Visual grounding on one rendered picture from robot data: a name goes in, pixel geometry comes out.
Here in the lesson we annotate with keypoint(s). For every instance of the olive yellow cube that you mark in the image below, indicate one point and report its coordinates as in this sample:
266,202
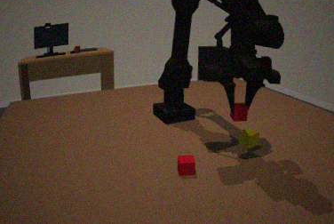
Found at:
248,138

